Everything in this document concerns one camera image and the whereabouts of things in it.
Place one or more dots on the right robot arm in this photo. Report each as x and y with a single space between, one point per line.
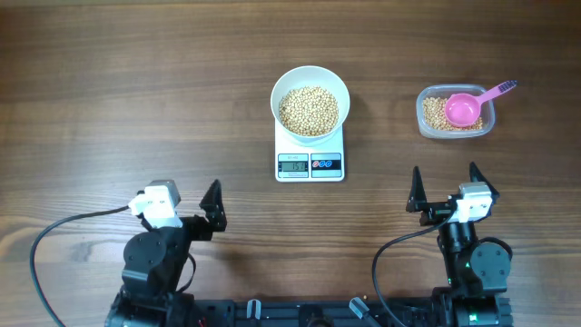
477 268

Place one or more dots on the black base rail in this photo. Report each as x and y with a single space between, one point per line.
427 311

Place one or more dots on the white bowl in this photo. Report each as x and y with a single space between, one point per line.
311 75

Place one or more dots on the clear plastic container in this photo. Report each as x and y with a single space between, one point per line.
488 114

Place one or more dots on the soybeans in container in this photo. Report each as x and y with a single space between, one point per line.
434 115

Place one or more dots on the soybeans in bowl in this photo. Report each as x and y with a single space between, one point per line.
309 111

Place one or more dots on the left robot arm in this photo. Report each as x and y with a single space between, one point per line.
153 260

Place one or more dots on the white digital kitchen scale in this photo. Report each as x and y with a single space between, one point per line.
321 161

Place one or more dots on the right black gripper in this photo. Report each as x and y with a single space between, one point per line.
434 211

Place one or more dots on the pink plastic scoop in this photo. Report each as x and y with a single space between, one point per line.
463 110

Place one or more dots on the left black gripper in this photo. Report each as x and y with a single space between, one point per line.
201 231

